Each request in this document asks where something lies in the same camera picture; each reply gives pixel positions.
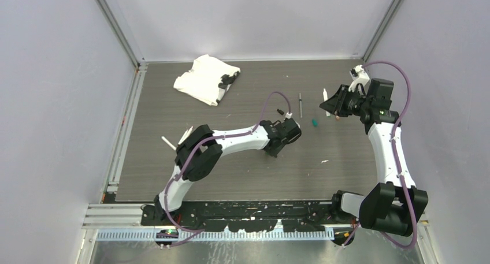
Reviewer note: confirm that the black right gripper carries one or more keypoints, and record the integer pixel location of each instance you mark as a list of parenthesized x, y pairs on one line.
[(339, 99)]

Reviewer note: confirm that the white pen red tip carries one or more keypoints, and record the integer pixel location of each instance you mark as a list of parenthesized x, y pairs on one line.
[(186, 133)]

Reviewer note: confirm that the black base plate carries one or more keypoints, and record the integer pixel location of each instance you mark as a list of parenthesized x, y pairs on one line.
[(250, 216)]

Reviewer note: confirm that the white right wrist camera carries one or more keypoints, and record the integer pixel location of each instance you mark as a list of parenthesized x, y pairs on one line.
[(360, 78)]

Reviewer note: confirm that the white crumpled cloth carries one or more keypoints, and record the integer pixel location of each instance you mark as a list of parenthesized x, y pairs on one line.
[(208, 80)]

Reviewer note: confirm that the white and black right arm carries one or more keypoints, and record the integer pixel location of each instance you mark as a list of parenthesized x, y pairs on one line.
[(395, 204)]

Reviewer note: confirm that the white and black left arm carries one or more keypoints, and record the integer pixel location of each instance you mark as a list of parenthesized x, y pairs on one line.
[(199, 151)]

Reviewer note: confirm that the grey pen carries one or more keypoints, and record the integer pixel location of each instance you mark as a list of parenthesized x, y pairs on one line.
[(300, 105)]

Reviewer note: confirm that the white pen green tip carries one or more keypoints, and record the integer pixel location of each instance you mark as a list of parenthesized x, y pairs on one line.
[(325, 98)]

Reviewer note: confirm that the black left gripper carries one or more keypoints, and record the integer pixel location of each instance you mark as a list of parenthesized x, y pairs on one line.
[(274, 153)]

